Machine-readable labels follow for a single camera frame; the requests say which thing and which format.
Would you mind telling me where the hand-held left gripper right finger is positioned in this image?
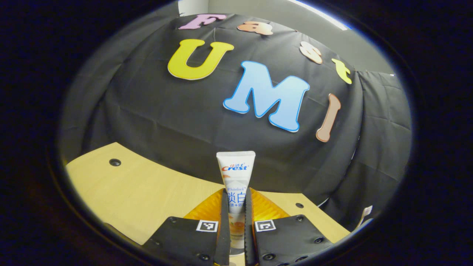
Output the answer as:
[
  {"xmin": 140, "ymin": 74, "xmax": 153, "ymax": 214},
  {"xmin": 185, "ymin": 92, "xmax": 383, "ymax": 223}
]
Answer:
[{"xmin": 244, "ymin": 188, "xmax": 335, "ymax": 266}]

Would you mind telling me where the white toothpaste tube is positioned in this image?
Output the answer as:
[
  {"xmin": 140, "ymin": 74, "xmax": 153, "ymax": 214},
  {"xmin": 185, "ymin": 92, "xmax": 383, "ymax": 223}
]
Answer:
[{"xmin": 216, "ymin": 151, "xmax": 256, "ymax": 257}]

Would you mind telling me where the black backdrop cloth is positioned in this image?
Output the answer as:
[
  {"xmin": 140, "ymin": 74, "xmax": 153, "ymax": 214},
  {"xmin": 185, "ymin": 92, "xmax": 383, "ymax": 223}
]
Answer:
[{"xmin": 59, "ymin": 13, "xmax": 412, "ymax": 231}]

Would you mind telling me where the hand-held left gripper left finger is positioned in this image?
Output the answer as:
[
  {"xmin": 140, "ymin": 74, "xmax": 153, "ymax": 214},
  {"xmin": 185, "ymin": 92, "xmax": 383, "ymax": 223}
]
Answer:
[{"xmin": 142, "ymin": 188, "xmax": 231, "ymax": 266}]

